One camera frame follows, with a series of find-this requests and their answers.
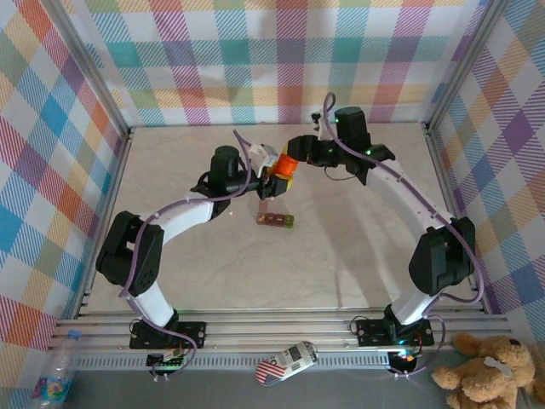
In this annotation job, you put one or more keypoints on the aluminium side rail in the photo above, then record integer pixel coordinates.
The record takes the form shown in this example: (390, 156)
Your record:
(443, 172)
(116, 179)

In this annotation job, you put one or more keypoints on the brown teddy bear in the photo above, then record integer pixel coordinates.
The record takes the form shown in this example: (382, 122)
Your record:
(489, 370)

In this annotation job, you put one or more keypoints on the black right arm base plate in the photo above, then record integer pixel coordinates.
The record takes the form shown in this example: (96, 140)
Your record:
(370, 332)

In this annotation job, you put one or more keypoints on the black controller board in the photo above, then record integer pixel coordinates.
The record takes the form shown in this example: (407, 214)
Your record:
(164, 362)

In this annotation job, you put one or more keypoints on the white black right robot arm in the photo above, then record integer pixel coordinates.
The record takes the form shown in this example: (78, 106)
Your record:
(400, 191)

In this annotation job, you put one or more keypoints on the black round controller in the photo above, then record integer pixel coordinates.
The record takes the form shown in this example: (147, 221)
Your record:
(404, 362)

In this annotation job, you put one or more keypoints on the aluminium corner post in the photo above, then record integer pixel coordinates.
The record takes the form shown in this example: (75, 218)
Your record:
(95, 72)
(460, 64)

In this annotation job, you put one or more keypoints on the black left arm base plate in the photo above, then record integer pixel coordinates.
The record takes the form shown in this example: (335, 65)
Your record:
(191, 332)

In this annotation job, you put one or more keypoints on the flag patterned printed can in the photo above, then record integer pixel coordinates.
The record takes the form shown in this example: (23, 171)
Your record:
(285, 362)

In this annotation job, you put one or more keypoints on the brown Tues pill box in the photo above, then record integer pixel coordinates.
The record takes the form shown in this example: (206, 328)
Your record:
(279, 220)

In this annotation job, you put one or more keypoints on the clear plastic water bottle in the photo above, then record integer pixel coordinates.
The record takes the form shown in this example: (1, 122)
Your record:
(57, 366)

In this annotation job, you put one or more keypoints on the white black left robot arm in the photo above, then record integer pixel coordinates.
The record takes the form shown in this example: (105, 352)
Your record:
(183, 217)

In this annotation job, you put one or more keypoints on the aluminium frame rail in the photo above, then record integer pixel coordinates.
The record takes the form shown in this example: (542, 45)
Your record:
(277, 336)

